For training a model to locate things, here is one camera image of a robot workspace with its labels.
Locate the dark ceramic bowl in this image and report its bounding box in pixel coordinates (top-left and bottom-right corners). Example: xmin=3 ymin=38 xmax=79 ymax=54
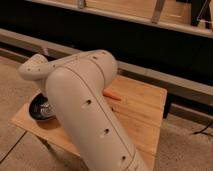
xmin=29 ymin=93 xmax=55 ymax=121

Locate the black cable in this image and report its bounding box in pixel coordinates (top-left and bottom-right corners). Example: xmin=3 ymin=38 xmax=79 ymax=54
xmin=192 ymin=119 xmax=213 ymax=136

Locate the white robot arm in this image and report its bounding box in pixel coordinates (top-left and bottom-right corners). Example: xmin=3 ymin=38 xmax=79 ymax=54
xmin=19 ymin=50 xmax=149 ymax=171

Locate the orange carrot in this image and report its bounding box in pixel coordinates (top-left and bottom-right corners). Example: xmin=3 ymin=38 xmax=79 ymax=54
xmin=103 ymin=89 xmax=121 ymax=101

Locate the wooden table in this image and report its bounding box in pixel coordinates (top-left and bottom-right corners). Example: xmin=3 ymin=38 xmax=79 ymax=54
xmin=11 ymin=75 xmax=167 ymax=171

